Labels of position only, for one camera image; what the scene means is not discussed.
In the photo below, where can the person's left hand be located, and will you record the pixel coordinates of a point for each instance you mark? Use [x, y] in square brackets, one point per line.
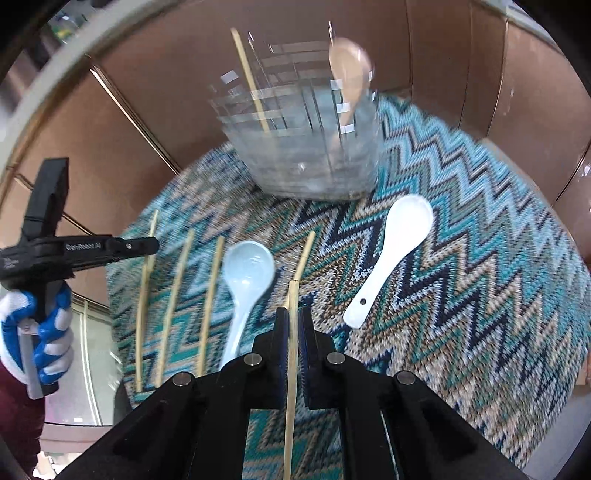
[57, 341]

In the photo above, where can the person's left forearm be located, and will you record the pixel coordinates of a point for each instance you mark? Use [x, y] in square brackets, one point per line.
[18, 415]

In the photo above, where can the white ceramic spoon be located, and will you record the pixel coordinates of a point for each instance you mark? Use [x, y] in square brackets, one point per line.
[401, 230]

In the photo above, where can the clear plastic utensil holder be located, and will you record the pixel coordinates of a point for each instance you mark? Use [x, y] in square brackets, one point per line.
[295, 157]

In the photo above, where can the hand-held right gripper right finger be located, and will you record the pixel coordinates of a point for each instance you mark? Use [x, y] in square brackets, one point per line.
[304, 341]

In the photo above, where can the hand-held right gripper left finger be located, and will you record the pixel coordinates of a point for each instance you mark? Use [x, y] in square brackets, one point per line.
[280, 337]

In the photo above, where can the zigzag knitted table cloth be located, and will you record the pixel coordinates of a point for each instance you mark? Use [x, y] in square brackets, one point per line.
[461, 300]

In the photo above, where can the light blue ceramic spoon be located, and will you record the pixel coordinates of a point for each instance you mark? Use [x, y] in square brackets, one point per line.
[247, 267]

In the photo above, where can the white stone countertop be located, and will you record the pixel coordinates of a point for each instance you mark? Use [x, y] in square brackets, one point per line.
[37, 78]

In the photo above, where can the bamboo chopstick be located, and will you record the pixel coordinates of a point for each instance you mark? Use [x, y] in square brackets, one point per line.
[291, 369]
[251, 83]
[305, 258]
[210, 300]
[144, 300]
[173, 304]

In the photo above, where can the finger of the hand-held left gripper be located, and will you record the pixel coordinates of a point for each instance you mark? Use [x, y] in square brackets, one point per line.
[136, 247]

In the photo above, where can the pink ceramic spoon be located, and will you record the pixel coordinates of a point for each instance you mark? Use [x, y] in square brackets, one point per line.
[348, 64]

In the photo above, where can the brown kitchen cabinets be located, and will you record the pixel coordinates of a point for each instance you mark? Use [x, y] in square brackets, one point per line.
[161, 92]

